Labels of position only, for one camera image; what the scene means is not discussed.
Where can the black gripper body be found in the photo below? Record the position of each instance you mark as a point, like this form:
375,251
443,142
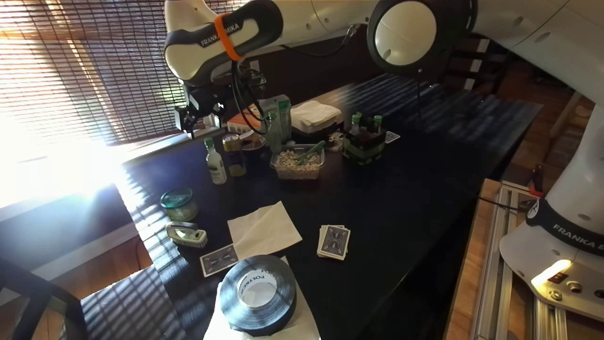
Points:
201,100

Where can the white bottle with green cap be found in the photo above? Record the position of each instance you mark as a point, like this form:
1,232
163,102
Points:
216,166

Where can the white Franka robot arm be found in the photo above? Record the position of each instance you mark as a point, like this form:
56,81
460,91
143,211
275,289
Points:
403,30

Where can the green capped bottle in case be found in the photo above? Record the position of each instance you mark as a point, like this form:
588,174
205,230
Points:
358,117
377,119

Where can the green case of bottles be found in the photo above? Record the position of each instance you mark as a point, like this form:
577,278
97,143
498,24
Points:
364,151

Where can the dark jar with yellow label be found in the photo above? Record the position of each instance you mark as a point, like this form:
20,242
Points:
237,164

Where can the glass jar with green lid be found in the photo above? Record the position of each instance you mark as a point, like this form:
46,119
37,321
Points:
180,204

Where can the clear plastic food container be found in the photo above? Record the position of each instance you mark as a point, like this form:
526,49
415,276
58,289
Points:
296,164

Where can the white folded towel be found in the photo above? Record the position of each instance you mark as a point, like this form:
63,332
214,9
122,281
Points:
314,115

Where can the green plastic spoon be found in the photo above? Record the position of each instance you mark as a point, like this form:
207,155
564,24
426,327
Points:
314,151

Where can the small tape dispenser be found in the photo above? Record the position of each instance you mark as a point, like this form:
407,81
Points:
188,234

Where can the white paper napkin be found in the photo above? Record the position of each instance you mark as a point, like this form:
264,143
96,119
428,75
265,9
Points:
264,228

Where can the bamboo window blinds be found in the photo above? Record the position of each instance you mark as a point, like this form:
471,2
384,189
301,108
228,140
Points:
77,62

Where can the small dark card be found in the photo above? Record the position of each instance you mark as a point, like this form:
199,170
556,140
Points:
220,261

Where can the blue playing card deck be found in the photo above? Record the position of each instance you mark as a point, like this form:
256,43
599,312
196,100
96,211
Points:
335,242

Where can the dark blue tape roll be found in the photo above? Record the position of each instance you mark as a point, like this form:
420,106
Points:
258,293

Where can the black wooden chair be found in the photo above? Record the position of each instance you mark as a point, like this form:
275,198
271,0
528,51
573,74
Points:
39,293

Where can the aluminium rail robot stand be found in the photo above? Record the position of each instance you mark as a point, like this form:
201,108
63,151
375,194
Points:
503,283

